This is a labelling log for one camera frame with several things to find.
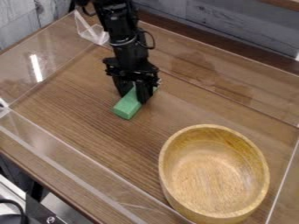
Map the brown wooden bowl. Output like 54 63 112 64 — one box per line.
159 124 269 224

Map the black cable bottom left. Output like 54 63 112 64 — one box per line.
0 199 28 224

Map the green rectangular block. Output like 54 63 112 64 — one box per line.
112 87 141 120

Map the clear acrylic tray wall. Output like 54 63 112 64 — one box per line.
0 14 299 224

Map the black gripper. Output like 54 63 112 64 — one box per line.
103 45 159 104

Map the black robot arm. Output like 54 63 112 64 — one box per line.
73 0 160 104

